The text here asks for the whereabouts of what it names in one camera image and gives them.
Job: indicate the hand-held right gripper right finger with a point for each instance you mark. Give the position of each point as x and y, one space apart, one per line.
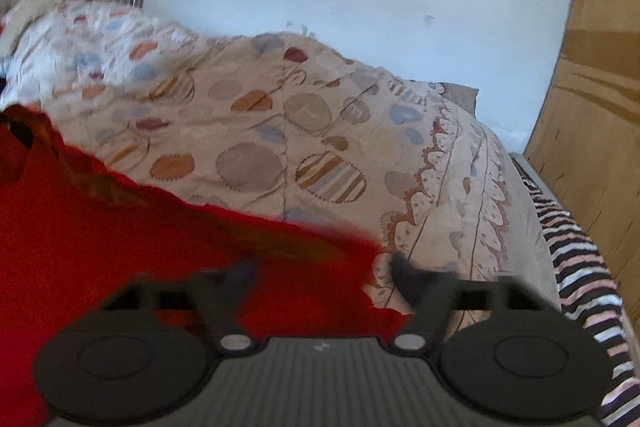
406 277

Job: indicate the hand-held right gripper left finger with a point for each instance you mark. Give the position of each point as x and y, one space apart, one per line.
242 274

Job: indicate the red knit sweater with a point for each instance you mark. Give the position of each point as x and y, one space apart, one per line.
125 247

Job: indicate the circle patterned duvet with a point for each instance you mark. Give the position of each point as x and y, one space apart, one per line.
300 117

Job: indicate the striped bed sheet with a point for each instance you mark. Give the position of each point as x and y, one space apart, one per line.
582 257

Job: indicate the small grey cloth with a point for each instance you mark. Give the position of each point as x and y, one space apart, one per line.
457 96

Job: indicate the orange garment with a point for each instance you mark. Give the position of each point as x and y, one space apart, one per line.
20 127

